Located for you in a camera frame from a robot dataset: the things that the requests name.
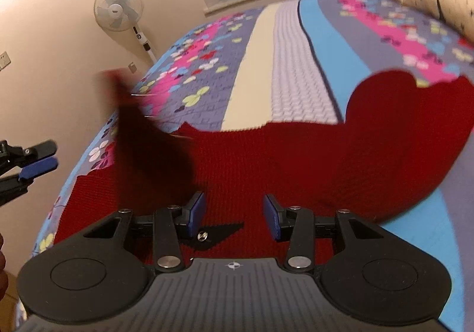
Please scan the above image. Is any red knitted sweater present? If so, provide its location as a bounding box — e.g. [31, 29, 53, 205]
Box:
[55, 70, 473, 259]

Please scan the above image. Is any white standing fan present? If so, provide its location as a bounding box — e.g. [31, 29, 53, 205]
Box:
[93, 0, 158, 63]

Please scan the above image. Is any wall socket plate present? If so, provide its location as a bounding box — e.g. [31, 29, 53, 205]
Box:
[128, 62, 137, 74]

